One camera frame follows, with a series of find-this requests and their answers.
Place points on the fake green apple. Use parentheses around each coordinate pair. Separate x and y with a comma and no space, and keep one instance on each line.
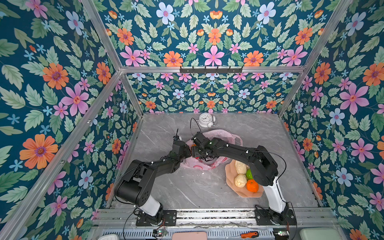
(249,175)

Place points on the fake beige pear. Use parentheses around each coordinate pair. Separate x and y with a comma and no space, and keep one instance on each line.
(240,181)

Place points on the white object front left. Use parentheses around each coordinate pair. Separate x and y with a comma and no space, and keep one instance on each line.
(109,237)

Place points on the pink plastic bag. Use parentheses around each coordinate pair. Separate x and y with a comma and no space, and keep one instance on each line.
(230,139)

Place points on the white alarm clock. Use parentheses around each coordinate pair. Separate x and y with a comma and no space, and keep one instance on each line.
(206,120)

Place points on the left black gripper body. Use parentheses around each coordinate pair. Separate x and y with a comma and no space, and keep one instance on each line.
(186,153)

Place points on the pink box front edge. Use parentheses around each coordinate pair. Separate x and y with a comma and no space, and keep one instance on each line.
(190,236)

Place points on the black hook rail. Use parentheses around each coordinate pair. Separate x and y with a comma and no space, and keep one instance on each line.
(211,70)

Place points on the orange handled screwdriver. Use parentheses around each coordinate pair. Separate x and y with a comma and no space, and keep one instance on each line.
(249,235)

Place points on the small circuit board right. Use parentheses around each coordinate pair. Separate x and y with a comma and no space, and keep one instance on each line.
(281,234)

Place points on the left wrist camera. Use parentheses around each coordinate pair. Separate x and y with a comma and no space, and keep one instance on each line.
(176,138)

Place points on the pink flower-shaped bowl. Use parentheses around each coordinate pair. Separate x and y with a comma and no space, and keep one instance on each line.
(231,173)

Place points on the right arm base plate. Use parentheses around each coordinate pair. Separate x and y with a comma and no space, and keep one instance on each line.
(265,217)

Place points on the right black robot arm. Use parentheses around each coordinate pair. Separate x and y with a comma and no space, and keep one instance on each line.
(263,166)

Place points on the small circuit board left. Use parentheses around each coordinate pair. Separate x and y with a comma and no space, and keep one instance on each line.
(160,233)

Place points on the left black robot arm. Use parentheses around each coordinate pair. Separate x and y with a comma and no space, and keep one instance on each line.
(136,184)

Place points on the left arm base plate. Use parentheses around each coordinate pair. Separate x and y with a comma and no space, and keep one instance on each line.
(163,218)

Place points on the pale green box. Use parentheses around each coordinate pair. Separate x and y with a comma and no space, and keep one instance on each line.
(320,234)

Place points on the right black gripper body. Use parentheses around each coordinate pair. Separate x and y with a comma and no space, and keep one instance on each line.
(197,152)

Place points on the small circuit board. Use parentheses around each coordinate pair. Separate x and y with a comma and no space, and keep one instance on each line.
(281,234)
(160,233)

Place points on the fake pale yellow fruit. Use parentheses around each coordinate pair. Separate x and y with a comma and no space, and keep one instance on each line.
(241,168)

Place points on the fake persimmon orange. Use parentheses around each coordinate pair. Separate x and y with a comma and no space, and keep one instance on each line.
(252,186)

